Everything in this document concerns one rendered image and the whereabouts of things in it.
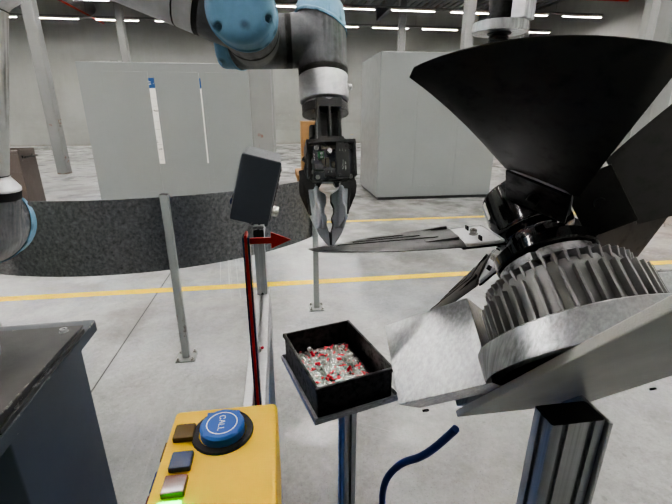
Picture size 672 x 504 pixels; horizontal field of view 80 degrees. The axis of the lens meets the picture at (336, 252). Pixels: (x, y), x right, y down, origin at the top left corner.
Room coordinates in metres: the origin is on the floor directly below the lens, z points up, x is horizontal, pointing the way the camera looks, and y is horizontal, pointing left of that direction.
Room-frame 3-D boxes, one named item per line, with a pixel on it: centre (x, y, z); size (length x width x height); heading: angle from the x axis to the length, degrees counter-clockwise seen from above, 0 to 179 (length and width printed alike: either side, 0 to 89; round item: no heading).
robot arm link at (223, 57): (0.65, 0.12, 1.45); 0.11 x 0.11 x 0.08; 6
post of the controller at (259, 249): (1.07, 0.21, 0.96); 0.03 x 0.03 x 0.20; 8
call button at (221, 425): (0.30, 0.11, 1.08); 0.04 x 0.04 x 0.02
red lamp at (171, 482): (0.24, 0.13, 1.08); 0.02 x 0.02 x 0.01; 8
